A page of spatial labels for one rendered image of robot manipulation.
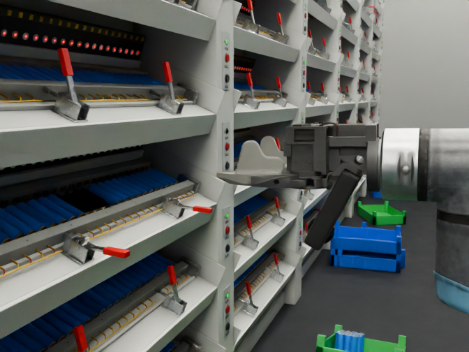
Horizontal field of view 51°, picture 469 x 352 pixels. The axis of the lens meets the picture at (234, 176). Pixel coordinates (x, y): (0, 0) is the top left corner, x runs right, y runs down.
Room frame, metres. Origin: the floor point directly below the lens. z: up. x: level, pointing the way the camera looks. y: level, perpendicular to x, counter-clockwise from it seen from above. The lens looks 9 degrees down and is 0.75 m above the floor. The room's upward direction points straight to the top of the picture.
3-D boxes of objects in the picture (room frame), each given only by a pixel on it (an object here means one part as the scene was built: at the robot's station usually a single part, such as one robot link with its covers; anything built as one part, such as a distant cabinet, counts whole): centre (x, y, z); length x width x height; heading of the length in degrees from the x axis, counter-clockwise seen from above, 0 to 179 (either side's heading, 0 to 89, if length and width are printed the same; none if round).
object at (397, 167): (0.60, -0.20, 0.67); 0.10 x 0.05 x 0.09; 158
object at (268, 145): (0.71, -0.05, 0.66); 0.09 x 0.03 x 0.06; 52
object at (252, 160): (0.64, -0.02, 0.66); 0.09 x 0.03 x 0.06; 85
